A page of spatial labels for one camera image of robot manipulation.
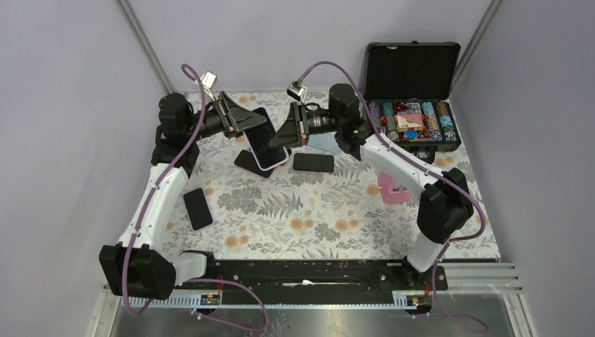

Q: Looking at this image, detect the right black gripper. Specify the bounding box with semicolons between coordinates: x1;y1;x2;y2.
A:
268;102;343;150

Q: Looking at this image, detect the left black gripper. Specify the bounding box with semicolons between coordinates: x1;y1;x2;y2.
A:
185;91;267;141

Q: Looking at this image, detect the light blue phone case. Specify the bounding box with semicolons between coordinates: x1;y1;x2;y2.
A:
308;133;342;154

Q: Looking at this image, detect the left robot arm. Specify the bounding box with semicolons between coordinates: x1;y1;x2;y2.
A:
99;92;267;300

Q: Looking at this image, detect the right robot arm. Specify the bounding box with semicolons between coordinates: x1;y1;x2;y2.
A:
269;81;474;289

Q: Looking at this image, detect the black poker chip case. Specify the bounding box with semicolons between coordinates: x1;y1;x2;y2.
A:
362;41;462;163

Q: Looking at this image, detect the floral tablecloth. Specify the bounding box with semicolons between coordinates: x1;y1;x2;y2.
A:
147;91;500;261

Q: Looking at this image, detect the playing cards deck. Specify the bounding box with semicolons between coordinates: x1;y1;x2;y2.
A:
396;112;424;132

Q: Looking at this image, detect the pink box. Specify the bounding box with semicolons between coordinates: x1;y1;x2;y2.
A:
377;172;413;205

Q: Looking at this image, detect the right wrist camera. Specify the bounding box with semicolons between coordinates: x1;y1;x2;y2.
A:
286;81;307;103

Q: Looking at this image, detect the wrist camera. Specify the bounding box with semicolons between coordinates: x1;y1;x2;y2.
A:
200;71;217;98
286;81;307;103

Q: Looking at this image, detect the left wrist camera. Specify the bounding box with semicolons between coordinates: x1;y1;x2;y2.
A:
200;71;217;98

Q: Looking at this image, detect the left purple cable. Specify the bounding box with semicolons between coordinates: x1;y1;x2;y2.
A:
121;63;271;334

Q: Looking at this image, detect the purple cable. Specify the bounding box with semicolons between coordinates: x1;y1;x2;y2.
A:
297;60;491;336
121;63;271;334

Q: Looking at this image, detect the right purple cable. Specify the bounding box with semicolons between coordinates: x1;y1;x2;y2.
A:
297;60;491;336

